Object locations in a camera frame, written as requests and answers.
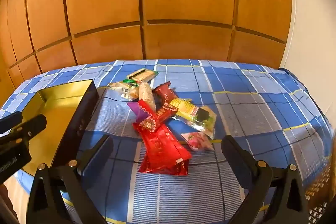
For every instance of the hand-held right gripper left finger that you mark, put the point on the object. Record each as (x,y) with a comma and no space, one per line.
(101,146)

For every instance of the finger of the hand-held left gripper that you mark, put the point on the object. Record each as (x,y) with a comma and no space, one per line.
(31,125)
(10,121)

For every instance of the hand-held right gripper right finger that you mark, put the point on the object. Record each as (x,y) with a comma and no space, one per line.
(231,150)

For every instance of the black box with gold inside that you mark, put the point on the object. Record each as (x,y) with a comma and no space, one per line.
(55,106)

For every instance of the pink and white packet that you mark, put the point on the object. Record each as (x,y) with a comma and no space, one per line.
(197,141)

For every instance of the purple snack packet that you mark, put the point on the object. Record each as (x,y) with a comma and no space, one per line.
(136,109)

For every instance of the yellow snack packet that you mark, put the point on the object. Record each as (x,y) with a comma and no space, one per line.
(194,113)

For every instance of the dark red gold-patterned packet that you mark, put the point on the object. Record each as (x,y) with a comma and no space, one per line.
(153,119)

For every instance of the long red packet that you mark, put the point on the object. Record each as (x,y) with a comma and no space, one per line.
(162,145)

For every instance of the white snack packet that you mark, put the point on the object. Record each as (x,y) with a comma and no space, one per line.
(119,87)

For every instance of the red floral foil packet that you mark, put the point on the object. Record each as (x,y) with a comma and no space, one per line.
(168,170)

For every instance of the clear rice cracker packet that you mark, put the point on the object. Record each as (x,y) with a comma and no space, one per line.
(146,95)

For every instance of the clear packet with green ends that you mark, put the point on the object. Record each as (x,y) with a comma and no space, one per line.
(143,75)

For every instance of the dark red snack packet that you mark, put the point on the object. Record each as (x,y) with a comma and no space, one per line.
(165,92)

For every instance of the blue plaid cloth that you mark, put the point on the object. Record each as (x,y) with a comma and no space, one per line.
(249,108)

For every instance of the rattan chair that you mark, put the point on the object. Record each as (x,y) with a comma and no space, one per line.
(321,182)

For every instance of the wooden panelled wardrobe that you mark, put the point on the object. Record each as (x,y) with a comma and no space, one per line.
(183,3)

